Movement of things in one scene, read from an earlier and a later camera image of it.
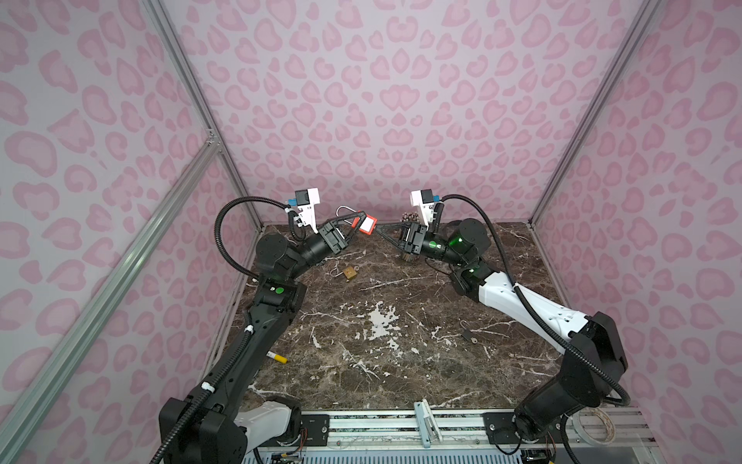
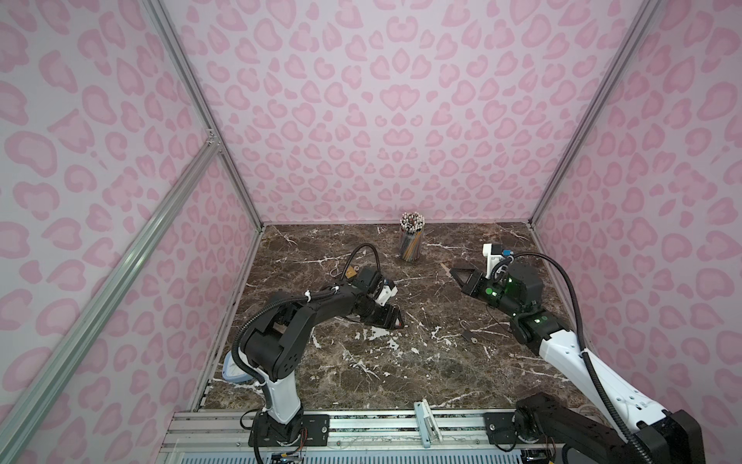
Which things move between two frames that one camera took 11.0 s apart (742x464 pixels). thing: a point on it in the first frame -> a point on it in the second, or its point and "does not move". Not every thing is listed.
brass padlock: [349, 272] does not move
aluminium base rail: [468, 431] does not move
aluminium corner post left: [205, 97] does not move
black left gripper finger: [352, 217] -> [398, 321]
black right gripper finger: [391, 229] -> [463, 273]
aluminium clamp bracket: [427, 423] does not move
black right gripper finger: [393, 233] -> [464, 287]
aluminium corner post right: [646, 11] does not move
